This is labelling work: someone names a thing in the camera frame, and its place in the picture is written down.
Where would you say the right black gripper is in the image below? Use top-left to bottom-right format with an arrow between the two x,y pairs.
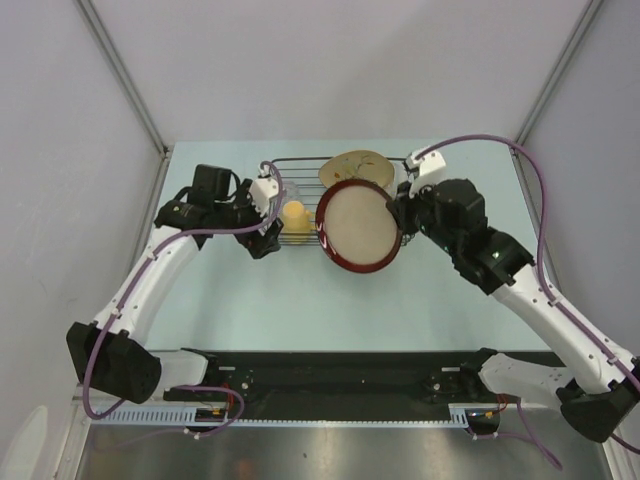
387,174 -> 461,257

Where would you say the yellow mug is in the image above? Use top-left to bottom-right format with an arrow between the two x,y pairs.
280,200 -> 314,245

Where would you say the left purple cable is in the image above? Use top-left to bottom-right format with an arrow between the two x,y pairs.
82,159 -> 282,420

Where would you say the purple cable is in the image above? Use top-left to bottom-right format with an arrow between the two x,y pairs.
412,133 -> 640,455
82,159 -> 282,420

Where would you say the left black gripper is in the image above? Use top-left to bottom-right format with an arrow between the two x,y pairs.
214,180 -> 283,258

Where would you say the white bowl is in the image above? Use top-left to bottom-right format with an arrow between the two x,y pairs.
391,164 -> 411,198

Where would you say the red rimmed beige plate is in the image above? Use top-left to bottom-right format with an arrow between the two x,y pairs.
315,179 -> 402,274

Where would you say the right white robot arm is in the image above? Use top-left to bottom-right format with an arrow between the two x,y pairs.
387,179 -> 639,443

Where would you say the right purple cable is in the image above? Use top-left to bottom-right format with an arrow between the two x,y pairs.
412,133 -> 640,455

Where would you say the black wire dish rack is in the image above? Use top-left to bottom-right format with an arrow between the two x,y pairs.
274,150 -> 407,246

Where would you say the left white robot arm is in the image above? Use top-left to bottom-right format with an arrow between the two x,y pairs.
66,161 -> 284,418

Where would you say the white slotted cable duct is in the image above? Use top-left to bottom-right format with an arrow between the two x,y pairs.
95,405 -> 499,429

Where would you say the clear plastic cup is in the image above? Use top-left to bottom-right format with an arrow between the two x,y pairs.
283,180 -> 301,203

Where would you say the bird pattern plate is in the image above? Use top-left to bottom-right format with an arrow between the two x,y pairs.
318,150 -> 395,188

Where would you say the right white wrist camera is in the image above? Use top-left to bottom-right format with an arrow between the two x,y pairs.
404,150 -> 446,198

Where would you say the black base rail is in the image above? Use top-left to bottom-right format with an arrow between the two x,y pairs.
163,351 -> 513,420

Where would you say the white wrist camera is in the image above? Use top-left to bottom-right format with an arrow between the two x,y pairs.
404,150 -> 446,198
249,164 -> 282,218

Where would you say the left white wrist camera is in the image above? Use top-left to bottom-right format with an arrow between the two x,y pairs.
249,164 -> 282,218

